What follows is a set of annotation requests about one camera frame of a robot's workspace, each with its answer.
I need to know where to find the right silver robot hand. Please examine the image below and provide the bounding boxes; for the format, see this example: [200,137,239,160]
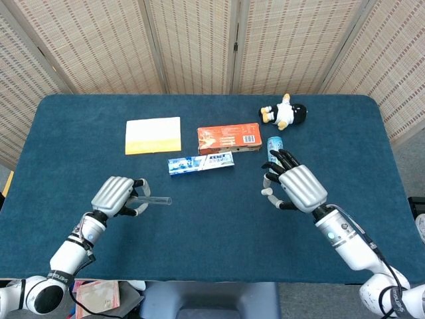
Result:
[260,148,329,214]

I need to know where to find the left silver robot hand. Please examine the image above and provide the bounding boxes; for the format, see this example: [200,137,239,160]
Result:
[90,175,152,219]

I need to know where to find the clear glass tube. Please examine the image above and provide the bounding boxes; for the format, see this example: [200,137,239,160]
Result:
[134,195,173,206]

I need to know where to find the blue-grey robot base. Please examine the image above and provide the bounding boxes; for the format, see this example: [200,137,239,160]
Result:
[139,281,282,319]

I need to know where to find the printed drink can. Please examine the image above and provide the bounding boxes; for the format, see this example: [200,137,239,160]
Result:
[266,136,286,173]

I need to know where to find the white and yellow paper pad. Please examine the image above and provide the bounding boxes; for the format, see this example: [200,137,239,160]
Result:
[124,116,183,156]

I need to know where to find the black white penguin plush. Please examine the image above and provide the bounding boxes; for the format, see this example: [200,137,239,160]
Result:
[258,93,309,131]

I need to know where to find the orange cardboard box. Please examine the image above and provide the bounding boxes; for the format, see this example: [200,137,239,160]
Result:
[197,122,262,156]

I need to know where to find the blue toothpaste box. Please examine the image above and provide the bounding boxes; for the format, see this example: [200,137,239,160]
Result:
[167,151,236,177]

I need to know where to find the blue table cloth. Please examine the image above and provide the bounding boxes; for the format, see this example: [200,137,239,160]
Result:
[0,94,420,285]

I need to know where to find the pink cardboard box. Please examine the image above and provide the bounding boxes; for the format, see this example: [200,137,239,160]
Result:
[73,280,121,319]

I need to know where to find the yellow strip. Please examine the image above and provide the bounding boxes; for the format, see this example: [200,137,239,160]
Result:
[2,170,15,197]

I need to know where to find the black box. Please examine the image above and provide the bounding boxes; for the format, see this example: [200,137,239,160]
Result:
[407,196,425,227]

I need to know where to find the white round object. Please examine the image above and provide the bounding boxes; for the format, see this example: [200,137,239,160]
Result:
[414,214,425,243]

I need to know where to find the woven folding screen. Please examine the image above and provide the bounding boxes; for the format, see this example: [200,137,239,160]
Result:
[0,0,425,171]

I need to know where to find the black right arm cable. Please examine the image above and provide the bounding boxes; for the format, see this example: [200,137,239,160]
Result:
[337,205,408,316]

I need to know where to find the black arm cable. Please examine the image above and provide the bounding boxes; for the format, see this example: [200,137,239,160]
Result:
[68,244,102,315]
[337,205,408,316]

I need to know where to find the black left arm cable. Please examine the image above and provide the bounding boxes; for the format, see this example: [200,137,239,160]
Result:
[68,244,102,315]

